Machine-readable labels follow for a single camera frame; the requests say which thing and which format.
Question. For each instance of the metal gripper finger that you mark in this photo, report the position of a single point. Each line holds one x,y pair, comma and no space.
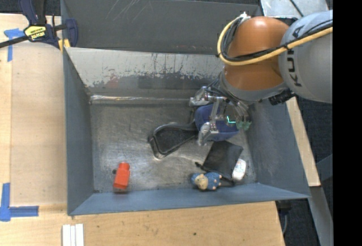
201,98
207,130

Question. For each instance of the blue round bowl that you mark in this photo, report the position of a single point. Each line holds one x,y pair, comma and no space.
203,116

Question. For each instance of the black flat pouch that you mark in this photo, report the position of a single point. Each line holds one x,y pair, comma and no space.
223,157

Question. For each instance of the small white bottle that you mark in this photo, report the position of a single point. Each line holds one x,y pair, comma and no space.
239,170

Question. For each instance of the blue toy animal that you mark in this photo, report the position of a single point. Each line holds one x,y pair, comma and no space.
207,181

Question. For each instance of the black plastic loop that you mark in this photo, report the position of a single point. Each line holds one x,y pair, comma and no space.
155,137

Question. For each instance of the grey metal bin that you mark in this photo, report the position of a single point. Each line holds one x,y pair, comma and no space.
127,131

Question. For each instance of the orange-red toy block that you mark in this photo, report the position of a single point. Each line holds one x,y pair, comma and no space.
122,177

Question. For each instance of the black cylinder on white bracket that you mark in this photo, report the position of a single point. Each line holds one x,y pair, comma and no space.
280,98

